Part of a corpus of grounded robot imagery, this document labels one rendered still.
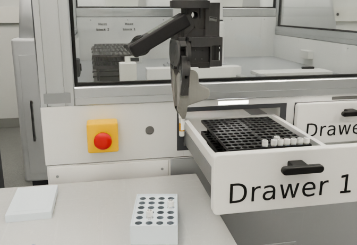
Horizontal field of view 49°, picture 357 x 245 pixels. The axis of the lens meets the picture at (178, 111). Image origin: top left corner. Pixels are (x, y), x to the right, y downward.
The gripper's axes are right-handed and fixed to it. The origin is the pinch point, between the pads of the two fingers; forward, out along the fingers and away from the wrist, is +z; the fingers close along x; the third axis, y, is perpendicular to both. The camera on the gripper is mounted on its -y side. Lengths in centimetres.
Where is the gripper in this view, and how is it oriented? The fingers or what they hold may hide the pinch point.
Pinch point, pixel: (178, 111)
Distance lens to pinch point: 74.1
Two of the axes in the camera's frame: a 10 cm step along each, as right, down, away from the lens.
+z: 0.0, 9.7, 2.4
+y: 9.7, -0.6, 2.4
